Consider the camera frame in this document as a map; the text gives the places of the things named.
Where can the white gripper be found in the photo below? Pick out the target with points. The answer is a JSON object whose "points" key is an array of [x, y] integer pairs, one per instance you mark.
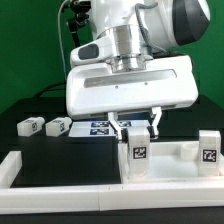
{"points": [[125, 75]]}

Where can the white square tabletop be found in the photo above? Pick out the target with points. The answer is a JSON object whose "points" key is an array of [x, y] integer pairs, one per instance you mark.
{"points": [[170, 162]]}

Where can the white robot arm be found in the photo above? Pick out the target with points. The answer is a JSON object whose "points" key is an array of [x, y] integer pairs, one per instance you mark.
{"points": [[184, 21]]}

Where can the paper sheet with fiducial markers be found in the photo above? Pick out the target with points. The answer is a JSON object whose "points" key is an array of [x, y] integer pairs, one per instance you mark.
{"points": [[101, 128]]}

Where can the white U-shaped obstacle fence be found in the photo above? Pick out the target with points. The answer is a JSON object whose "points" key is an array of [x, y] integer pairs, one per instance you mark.
{"points": [[102, 197]]}

